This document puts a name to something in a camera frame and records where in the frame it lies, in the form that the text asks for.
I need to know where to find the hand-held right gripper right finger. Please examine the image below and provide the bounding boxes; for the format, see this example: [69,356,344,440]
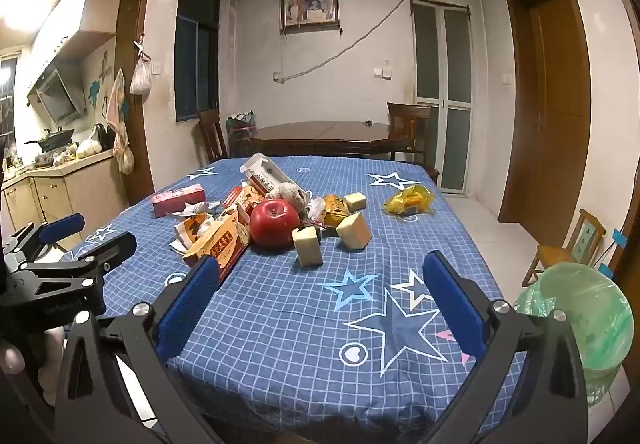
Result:
[422,250,588,444]

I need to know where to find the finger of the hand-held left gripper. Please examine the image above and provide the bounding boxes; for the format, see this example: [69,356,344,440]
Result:
[0,213,86,270]
[22,231,138,284]

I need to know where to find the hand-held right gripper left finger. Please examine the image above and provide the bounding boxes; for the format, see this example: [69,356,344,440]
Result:
[55,255,223,444]

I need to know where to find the green-lined trash bin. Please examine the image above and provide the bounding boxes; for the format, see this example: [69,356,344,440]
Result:
[514,261,635,407]

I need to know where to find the white long box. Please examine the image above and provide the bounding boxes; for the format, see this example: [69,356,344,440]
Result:
[240,152,293,197]

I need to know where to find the beige knit cloth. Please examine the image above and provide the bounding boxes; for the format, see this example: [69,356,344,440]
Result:
[272,181,313,215]

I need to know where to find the white plastic wrap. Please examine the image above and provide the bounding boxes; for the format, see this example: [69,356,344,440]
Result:
[305,197,326,225]

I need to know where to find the person's left hand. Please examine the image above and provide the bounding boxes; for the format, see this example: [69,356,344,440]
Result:
[35,324,68,407]

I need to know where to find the beige kitchen cabinet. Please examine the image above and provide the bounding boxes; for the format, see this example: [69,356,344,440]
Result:
[0,149,131,250]

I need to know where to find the white bags on counter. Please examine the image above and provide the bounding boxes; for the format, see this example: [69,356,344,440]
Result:
[75,137,103,159]

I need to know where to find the black wok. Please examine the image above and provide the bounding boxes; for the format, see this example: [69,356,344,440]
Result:
[24,128,76,150]

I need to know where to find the crumpled white paper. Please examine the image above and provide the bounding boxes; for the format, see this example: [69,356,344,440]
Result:
[167,201,221,220]

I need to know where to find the blue star tablecloth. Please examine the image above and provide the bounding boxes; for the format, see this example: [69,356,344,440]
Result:
[65,155,531,425]

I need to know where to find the yellow plastic bag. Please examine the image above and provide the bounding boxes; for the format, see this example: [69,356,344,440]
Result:
[382,184,433,220]

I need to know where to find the red apple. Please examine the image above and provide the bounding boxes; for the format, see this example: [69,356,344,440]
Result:
[249,198,302,251]

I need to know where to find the orange red carton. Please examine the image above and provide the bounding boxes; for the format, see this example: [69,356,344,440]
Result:
[220,185,266,225]

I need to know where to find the small wooden chair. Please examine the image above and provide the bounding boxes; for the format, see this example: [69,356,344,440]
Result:
[521,208,607,287]

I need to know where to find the range hood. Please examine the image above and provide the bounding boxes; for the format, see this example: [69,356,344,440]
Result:
[27,64,87,124]

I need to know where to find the orange snack packet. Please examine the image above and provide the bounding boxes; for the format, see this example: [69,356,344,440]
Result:
[320,194,351,227]

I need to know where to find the wooden dining chair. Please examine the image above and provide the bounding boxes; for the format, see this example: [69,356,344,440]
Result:
[386,102,441,185]
[197,108,230,164]

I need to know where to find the hanging white plastic bag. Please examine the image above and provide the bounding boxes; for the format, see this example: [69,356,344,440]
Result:
[129,35,153,96]

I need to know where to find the dark bin with red band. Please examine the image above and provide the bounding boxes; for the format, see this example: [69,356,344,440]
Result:
[226,110,257,157]

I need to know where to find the beige hood casing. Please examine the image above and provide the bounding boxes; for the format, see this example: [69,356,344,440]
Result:
[25,0,123,65]

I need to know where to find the frosted glass double door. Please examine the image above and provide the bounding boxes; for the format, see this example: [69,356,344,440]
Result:
[411,0,475,195]

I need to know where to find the dark wooden dining table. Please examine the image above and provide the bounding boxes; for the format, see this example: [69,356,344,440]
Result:
[248,121,411,160]

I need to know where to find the dark window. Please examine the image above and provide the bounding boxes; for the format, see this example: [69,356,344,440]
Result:
[175,0,221,123]

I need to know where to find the brown wooden door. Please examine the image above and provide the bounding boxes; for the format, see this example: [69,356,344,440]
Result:
[497,0,593,225]

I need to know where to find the wall cable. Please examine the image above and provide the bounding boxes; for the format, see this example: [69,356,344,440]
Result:
[277,0,413,84]

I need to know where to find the framed wall picture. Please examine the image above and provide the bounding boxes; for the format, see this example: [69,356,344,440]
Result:
[280,0,341,32]

